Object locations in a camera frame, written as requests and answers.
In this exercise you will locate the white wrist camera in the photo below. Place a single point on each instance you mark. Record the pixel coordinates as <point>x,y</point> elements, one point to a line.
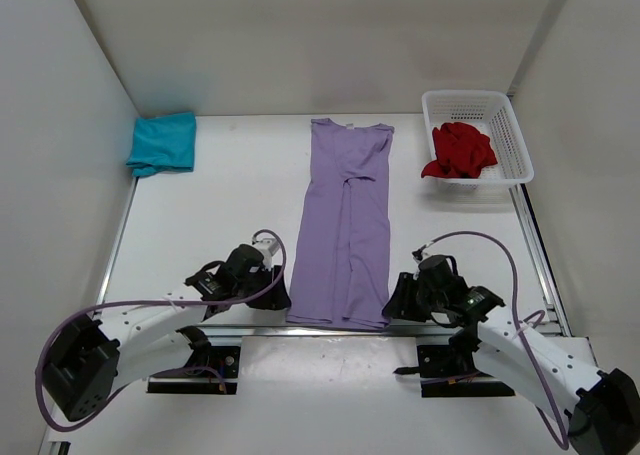
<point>268,247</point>
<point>421,253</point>

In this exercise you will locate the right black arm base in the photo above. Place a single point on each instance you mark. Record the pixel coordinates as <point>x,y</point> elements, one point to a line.
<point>446,372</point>

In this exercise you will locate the lavender t shirt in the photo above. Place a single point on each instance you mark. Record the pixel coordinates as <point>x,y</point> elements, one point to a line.
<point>342,261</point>

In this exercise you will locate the teal t shirt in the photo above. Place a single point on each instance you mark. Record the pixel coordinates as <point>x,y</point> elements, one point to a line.
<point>163,144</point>

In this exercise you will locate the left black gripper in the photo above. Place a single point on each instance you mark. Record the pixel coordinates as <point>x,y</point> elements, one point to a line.
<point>277,299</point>

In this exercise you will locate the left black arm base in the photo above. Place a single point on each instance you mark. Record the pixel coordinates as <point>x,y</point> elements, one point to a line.
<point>211,369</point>

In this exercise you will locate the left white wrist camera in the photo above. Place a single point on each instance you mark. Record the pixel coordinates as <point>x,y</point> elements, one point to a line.
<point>268,247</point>

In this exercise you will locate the red t shirt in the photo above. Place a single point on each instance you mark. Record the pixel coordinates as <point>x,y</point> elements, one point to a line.
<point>461,152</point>

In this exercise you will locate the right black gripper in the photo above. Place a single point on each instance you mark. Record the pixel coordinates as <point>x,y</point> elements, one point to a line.
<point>402,307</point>

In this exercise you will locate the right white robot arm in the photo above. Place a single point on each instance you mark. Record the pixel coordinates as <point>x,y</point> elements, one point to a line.
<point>599,410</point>

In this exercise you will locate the white plastic laundry basket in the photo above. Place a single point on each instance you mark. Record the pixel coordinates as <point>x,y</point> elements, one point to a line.
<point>492,114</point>

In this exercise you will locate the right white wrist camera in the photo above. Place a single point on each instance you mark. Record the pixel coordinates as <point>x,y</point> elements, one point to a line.
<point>421,253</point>

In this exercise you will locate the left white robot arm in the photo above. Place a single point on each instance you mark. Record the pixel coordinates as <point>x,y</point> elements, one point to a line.
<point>95,353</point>

